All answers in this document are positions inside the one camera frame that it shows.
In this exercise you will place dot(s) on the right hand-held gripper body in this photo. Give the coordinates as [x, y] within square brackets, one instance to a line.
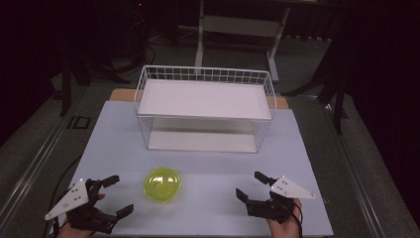
[284, 190]

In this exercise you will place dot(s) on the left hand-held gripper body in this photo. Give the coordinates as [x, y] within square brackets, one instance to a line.
[74, 198]

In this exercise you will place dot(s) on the person's left hand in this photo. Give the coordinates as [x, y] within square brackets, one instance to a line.
[74, 233]

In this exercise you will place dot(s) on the person's right hand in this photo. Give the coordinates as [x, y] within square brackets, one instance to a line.
[287, 229]

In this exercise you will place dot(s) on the yellow-green plastic bowl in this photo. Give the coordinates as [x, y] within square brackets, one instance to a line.
[161, 185]

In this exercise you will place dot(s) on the light blue table mat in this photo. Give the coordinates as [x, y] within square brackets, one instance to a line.
[204, 168]

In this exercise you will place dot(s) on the black rectangular floor plate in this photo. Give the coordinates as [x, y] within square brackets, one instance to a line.
[79, 122]

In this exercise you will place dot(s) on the black metal stand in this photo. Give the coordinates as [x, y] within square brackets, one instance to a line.
[338, 99]
[66, 86]

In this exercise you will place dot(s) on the grey metal rail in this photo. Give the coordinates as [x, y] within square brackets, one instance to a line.
[36, 162]
[356, 165]

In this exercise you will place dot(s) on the white metal desk frame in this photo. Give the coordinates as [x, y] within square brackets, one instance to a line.
[237, 26]

